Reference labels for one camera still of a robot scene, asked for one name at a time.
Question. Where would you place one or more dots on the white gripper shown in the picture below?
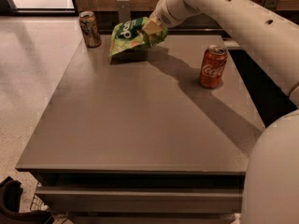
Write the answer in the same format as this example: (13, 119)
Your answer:
(163, 14)

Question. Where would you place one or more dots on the green rice chip bag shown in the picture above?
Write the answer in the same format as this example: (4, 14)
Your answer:
(129, 35)

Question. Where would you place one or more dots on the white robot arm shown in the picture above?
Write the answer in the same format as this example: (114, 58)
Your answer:
(271, 190)

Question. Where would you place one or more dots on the gold brown soda can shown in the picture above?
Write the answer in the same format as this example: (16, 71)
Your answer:
(89, 29)

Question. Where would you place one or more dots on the orange Coca-Cola can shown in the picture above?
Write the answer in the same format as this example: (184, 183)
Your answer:
(213, 64)

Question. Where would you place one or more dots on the left metal bracket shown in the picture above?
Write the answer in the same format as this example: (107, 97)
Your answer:
(124, 11)

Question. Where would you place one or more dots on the metal bracket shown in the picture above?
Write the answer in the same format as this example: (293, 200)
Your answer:
(271, 4)
(124, 11)

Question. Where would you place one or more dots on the right metal bracket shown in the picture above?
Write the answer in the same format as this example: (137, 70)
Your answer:
(271, 4)

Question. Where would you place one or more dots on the black object with wire basket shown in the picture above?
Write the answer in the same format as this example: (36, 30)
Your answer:
(10, 202)

